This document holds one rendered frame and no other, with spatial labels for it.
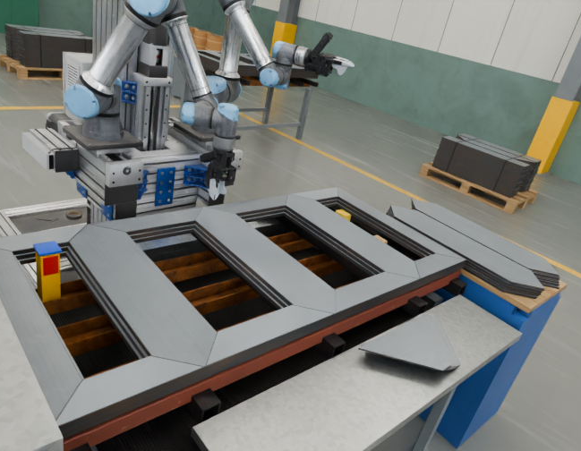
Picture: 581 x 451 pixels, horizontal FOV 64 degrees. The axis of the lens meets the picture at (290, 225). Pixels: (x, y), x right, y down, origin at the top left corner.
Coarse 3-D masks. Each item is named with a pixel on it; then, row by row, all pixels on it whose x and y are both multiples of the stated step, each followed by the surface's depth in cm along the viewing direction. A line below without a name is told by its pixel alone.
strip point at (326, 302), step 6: (324, 294) 145; (330, 294) 145; (306, 300) 140; (312, 300) 141; (318, 300) 141; (324, 300) 142; (330, 300) 143; (300, 306) 137; (306, 306) 137; (312, 306) 138; (318, 306) 139; (324, 306) 139; (330, 306) 140; (330, 312) 137
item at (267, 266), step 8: (280, 256) 161; (288, 256) 162; (248, 264) 152; (256, 264) 153; (264, 264) 154; (272, 264) 155; (280, 264) 156; (288, 264) 157; (296, 264) 158; (256, 272) 148; (264, 272) 149; (272, 272) 150
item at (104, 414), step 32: (192, 224) 172; (384, 224) 205; (32, 256) 137; (64, 256) 143; (224, 256) 159; (352, 256) 176; (32, 288) 123; (96, 288) 128; (256, 288) 147; (320, 320) 134; (256, 352) 120; (96, 416) 93
